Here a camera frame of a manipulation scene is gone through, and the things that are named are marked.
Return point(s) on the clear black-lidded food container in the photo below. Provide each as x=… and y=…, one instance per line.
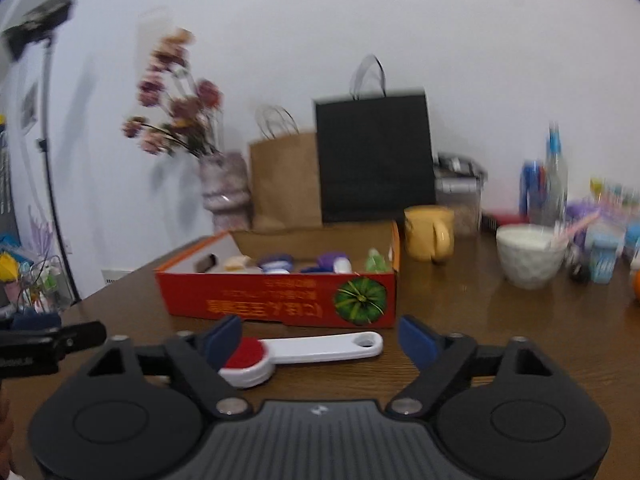
x=460, y=200

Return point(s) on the purple ribbed bottle cap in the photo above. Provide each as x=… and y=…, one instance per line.
x=331, y=259

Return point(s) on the purple plastic packet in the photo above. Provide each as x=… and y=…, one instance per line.
x=582, y=212

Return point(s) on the blue ribbed bottle cap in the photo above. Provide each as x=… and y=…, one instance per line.
x=311, y=270

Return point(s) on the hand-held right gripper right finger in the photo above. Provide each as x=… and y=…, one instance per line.
x=417, y=342

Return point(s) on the brown paper bag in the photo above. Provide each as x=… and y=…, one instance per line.
x=285, y=185

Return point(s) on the white ceramic bowl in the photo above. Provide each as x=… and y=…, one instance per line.
x=530, y=265

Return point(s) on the white wall outlet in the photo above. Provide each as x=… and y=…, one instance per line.
x=116, y=277

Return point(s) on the blue drink can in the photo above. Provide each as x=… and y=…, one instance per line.
x=532, y=190

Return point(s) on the small white cap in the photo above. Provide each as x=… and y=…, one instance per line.
x=343, y=266

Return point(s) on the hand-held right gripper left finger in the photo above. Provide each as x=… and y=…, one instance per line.
x=225, y=342

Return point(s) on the clear glass bottle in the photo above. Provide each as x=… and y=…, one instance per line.
x=555, y=185

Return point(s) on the black studio light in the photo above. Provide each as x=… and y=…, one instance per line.
x=45, y=20

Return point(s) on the light blue small carton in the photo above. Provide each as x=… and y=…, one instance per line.
x=604, y=255

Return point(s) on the small wall picture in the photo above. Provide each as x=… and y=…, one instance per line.
x=30, y=107

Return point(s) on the small white yellow-label box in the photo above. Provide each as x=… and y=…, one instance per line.
x=237, y=262

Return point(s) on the red pumpkin-print cardboard box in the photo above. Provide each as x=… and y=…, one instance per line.
x=280, y=300

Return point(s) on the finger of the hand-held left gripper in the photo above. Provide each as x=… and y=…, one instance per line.
x=35, y=321
x=80, y=337

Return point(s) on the blue-rimmed white lid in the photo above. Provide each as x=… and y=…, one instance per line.
x=276, y=261

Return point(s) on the small green bottle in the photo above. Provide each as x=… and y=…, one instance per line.
x=377, y=261

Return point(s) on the pink spoon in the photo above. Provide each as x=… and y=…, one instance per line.
x=575, y=230

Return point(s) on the yellow ceramic mug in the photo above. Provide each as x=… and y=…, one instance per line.
x=425, y=232

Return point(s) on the dried pink flower bouquet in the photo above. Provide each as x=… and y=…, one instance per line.
x=170, y=105

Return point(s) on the pink white ceramic vase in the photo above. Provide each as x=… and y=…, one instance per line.
x=225, y=190

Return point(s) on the small red box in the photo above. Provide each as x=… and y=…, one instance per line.
x=505, y=220

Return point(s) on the black paper bag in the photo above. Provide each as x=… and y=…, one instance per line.
x=375, y=160

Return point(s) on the orange fruit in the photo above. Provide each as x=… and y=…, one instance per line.
x=636, y=285

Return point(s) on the black light stand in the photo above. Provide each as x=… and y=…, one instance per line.
x=50, y=185

